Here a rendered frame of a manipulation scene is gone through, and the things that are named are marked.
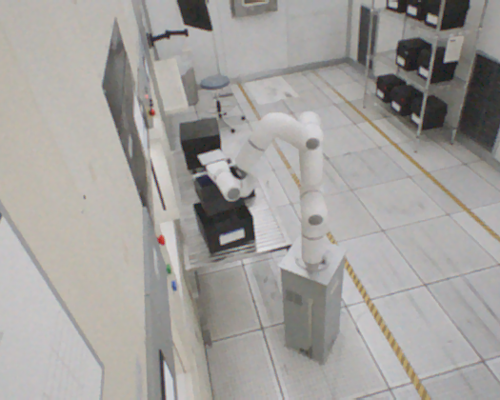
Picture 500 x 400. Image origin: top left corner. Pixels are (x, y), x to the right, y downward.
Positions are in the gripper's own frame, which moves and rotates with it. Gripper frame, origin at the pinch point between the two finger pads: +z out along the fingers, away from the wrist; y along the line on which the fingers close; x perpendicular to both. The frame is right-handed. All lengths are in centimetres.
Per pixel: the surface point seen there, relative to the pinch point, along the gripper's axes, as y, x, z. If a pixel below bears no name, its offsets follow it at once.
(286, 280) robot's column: 19, -60, -40
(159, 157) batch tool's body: -24.3, 3.4, 12.3
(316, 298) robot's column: 29, -65, -55
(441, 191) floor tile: 212, -127, 40
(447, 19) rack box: 252, 0, 110
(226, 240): -3.9, -42.4, -14.0
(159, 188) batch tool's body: -28.8, -15.0, 13.0
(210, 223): -6.6, -47.8, 10.1
